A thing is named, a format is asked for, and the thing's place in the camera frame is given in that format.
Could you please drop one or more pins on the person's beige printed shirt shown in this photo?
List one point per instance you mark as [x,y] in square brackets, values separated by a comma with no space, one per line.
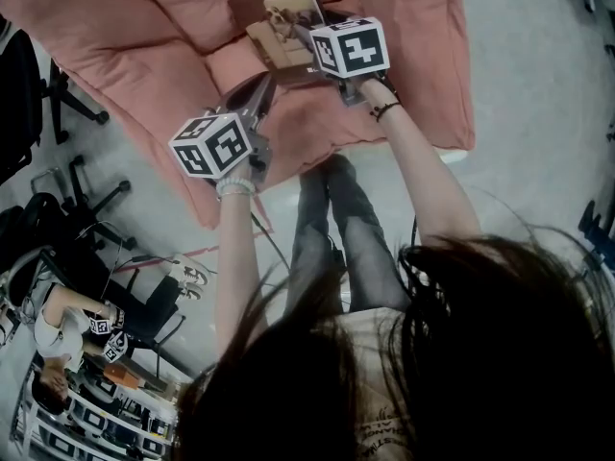
[375,353]

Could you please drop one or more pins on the person's left leg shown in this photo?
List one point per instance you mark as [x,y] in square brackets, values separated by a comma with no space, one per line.
[312,238]

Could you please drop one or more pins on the person's leg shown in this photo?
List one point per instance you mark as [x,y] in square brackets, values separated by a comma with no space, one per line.
[365,228]
[312,238]

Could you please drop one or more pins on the white shelf rack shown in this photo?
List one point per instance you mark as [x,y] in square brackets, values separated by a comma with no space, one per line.
[91,420]

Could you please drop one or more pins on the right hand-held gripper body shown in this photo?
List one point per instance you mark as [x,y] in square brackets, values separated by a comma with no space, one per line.
[358,48]

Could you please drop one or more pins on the person's right forearm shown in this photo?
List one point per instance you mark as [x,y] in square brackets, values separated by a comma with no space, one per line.
[415,161]

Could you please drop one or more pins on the person's left forearm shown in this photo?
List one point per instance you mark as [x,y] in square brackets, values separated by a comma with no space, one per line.
[235,257]

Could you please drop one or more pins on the orange box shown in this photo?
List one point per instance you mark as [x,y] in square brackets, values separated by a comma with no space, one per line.
[122,375]

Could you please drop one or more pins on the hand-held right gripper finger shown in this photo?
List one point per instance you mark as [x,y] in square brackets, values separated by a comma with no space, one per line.
[299,31]

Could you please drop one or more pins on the blue and black equipment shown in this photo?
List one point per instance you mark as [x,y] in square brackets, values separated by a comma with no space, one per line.
[596,231]

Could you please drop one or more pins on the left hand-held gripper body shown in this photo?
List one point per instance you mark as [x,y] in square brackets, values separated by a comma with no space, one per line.
[218,144]

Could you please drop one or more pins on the brown picture cover book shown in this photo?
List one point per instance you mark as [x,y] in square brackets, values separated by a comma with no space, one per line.
[282,58]

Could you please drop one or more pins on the pink cushion seat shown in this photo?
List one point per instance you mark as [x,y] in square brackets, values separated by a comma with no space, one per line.
[139,60]

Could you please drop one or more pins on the person's right leg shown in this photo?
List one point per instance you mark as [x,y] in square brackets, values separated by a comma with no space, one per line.
[365,228]

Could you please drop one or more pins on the black office chair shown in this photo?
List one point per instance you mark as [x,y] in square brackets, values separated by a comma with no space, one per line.
[19,94]
[84,209]

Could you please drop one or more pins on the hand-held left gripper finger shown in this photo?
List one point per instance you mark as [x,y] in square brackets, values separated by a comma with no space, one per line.
[265,106]
[247,93]

